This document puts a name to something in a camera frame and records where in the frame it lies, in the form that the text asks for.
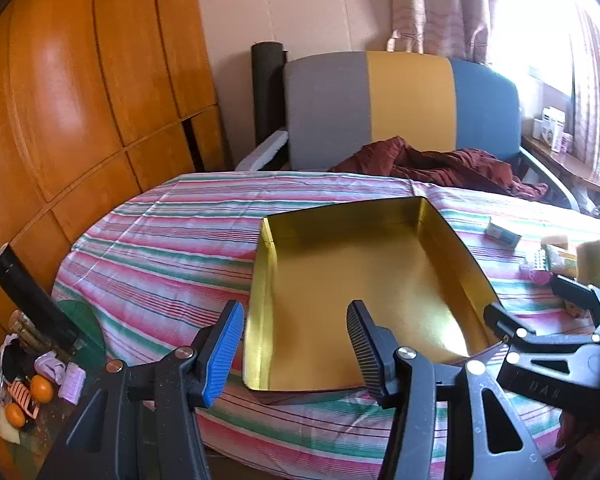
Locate black rolled mat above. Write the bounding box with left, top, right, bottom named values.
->
left=250, top=41, right=288, bottom=148

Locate white carton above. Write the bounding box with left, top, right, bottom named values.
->
left=532, top=106, right=568, bottom=147

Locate lilac white bottle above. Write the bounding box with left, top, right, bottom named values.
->
left=32, top=352, right=63, bottom=386

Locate wooden wardrobe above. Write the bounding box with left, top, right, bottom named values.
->
left=0, top=0, right=228, bottom=480

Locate gold tin box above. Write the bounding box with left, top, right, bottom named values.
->
left=241, top=196, right=506, bottom=406

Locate yellow green snack packet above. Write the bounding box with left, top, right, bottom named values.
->
left=540, top=236, right=581, bottom=278

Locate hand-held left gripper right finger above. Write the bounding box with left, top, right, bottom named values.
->
left=346, top=300, right=556, bottom=480

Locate yellow sponge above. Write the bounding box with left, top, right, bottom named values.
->
left=577, top=240, right=600, bottom=288

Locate black tube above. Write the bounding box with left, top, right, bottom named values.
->
left=0, top=242, right=81, bottom=356

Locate patterned curtain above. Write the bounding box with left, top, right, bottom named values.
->
left=385, top=0, right=501, bottom=63
left=570, top=5, right=600, bottom=176

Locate striped tablecloth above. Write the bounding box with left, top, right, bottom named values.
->
left=50, top=170, right=600, bottom=468

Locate glass side table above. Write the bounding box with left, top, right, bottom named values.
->
left=0, top=310, right=111, bottom=480

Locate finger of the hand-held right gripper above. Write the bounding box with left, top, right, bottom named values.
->
left=482, top=302, right=600, bottom=403
left=551, top=275, right=600, bottom=321

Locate maroon cloth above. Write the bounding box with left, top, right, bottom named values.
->
left=330, top=136, right=551, bottom=203

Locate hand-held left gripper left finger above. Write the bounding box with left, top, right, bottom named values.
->
left=37, top=300, right=246, bottom=480

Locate lilac box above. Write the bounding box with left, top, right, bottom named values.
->
left=57, top=364, right=87, bottom=405

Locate small green white box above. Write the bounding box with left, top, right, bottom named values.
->
left=485, top=220, right=523, bottom=247

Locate wooden window shelf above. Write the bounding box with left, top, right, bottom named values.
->
left=522, top=132, right=600, bottom=198

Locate grey yellow blue chair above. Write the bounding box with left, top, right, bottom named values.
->
left=235, top=50, right=581, bottom=211

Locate glass jar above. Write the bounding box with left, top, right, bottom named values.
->
left=7, top=310, right=41, bottom=351

